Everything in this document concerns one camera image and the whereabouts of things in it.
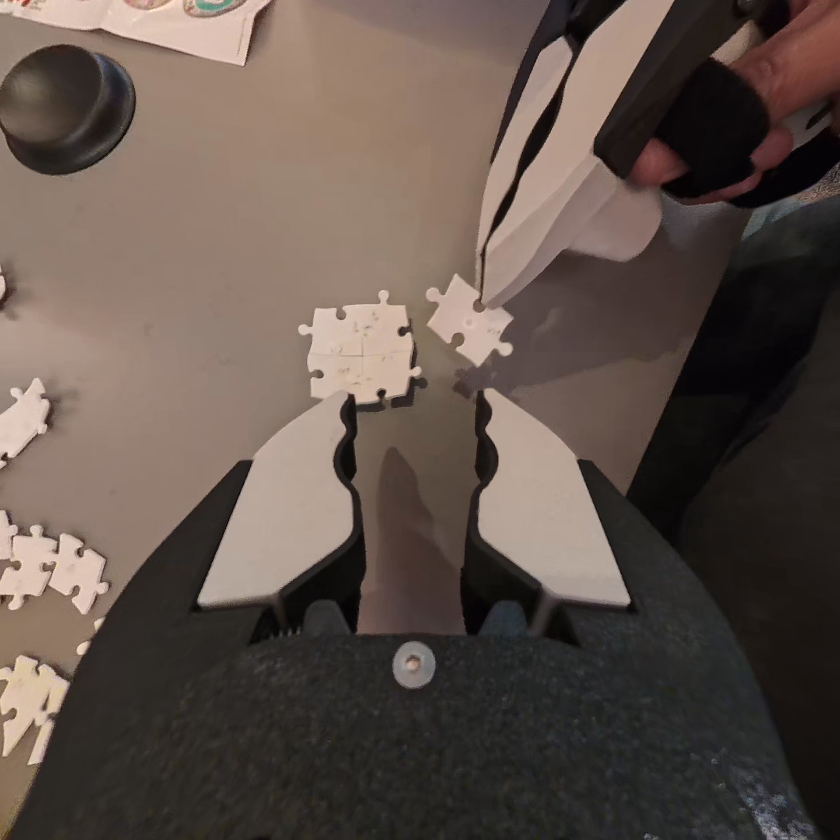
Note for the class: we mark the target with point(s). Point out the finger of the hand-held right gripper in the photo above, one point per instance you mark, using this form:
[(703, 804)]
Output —
[(577, 164), (531, 105)]

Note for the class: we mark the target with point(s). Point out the person's dark clothing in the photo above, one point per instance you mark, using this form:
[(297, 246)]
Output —
[(754, 525)]

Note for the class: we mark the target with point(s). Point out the joined white puzzle pieces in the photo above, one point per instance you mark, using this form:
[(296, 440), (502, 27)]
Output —
[(361, 348)]

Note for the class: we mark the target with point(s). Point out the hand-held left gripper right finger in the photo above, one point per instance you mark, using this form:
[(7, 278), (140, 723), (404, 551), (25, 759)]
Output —
[(551, 525)]

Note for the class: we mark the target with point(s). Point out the black round table grommet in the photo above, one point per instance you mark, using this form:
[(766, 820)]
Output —
[(65, 108)]

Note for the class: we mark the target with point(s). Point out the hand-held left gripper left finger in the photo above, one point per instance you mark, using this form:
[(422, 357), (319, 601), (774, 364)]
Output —
[(282, 518)]

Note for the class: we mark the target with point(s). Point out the person's right hand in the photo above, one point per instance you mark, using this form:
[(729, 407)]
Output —
[(807, 52)]

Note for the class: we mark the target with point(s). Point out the loose white puzzle pieces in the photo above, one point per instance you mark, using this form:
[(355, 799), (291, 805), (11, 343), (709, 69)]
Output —
[(23, 423)]

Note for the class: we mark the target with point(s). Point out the white paper sheet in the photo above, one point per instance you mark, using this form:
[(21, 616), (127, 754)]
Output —
[(164, 23)]

